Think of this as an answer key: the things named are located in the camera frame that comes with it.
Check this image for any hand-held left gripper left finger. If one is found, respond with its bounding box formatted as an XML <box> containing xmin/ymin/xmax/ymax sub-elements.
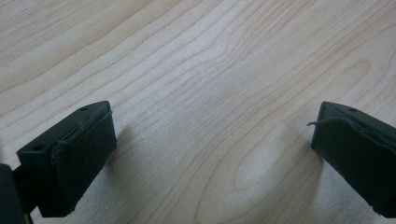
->
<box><xmin>16</xmin><ymin>100</ymin><xmax>118</xmax><ymax>218</ymax></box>

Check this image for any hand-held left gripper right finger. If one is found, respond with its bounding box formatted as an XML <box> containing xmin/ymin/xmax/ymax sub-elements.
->
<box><xmin>307</xmin><ymin>101</ymin><xmax>396</xmax><ymax>219</ymax></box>

